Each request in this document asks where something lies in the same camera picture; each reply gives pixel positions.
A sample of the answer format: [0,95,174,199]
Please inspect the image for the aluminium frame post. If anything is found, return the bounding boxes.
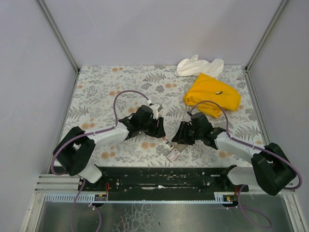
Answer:
[36,0,80,73]
[245,0,290,73]

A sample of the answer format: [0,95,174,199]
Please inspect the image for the left floor purple cable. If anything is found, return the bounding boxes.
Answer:
[70,180,103,232]

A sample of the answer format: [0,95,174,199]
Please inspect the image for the white cloth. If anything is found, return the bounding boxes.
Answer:
[175,55,224,78]

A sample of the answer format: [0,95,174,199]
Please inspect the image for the left aluminium frame post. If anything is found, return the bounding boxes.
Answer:
[36,0,80,73]

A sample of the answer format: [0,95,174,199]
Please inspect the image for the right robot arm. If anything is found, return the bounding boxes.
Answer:
[172,113,296,196]

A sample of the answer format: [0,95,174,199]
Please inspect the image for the white slotted cable duct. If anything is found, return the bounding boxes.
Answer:
[44,191,232,204]

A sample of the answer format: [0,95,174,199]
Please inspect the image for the yellow cloth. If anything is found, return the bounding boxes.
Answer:
[183,73,241,118]

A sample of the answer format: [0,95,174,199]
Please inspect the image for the right aluminium frame post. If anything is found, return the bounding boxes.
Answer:
[245,0,290,73]

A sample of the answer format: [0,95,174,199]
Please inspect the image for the floor purple cable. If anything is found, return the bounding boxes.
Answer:
[235,185,272,229]
[70,180,103,232]

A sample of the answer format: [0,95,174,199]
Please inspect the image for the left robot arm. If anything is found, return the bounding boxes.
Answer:
[53,103,166,184]

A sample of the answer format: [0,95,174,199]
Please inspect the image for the red white staple box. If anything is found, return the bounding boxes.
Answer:
[167,149,180,162]

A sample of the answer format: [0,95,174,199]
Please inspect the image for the right floor purple cable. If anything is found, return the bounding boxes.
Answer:
[235,185,272,229]

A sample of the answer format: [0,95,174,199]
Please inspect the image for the floral table mat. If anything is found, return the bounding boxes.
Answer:
[49,64,281,174]

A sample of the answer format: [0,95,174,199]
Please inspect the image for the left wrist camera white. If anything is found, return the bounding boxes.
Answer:
[147,100,163,119]

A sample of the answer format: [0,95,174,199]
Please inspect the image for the cardboard staple box tray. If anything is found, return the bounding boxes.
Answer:
[174,144,188,153]

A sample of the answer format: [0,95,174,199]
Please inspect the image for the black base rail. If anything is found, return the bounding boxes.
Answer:
[79,166,240,195]

